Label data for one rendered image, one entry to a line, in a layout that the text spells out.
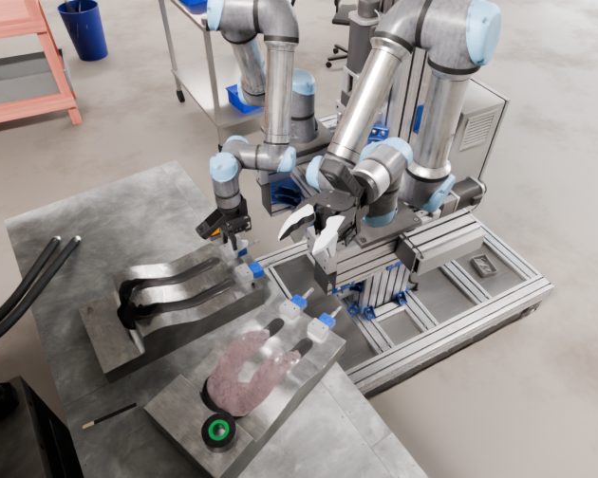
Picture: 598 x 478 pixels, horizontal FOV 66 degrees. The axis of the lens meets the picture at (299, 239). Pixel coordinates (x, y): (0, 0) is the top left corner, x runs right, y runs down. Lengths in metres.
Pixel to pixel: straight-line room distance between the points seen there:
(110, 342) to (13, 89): 2.94
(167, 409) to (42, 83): 3.21
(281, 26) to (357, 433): 1.07
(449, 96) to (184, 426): 0.98
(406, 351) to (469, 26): 1.44
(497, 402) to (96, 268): 1.79
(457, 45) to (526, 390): 1.77
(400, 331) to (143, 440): 1.26
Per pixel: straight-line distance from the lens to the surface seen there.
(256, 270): 1.45
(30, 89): 4.12
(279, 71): 1.31
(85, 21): 5.04
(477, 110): 1.66
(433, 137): 1.18
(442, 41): 1.07
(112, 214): 1.92
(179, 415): 1.23
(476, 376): 2.41
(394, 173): 0.94
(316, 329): 1.34
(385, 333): 2.17
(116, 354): 1.42
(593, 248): 3.25
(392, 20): 1.10
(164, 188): 1.97
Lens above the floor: 2.01
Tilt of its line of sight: 46 degrees down
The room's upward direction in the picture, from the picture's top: straight up
